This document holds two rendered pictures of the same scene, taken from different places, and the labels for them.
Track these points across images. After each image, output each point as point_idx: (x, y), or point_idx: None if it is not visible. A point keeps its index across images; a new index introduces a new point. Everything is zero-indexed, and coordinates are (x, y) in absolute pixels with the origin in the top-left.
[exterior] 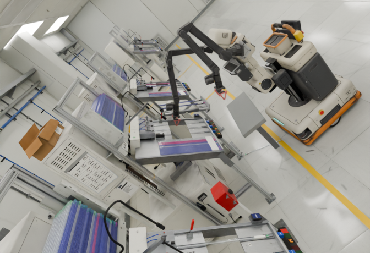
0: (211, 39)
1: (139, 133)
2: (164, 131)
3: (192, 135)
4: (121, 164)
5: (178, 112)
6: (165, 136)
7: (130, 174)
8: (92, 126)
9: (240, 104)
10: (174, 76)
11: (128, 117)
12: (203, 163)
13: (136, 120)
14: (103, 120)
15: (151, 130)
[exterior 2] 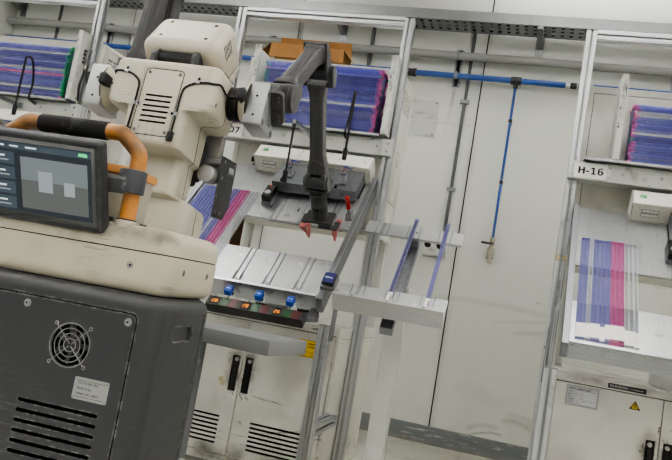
0: (139, 22)
1: (284, 162)
2: (298, 213)
3: (241, 247)
4: (245, 162)
5: (312, 213)
6: (271, 208)
7: None
8: (260, 74)
9: (231, 329)
10: (312, 119)
11: (363, 151)
12: (276, 367)
13: (347, 162)
14: (251, 73)
15: (289, 179)
